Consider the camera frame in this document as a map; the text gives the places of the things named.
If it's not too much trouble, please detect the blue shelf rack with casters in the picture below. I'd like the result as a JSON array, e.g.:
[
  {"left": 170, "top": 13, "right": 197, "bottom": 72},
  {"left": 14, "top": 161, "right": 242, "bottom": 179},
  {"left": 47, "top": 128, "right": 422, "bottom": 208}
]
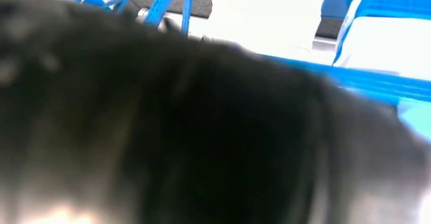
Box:
[{"left": 143, "top": 0, "right": 431, "bottom": 109}]

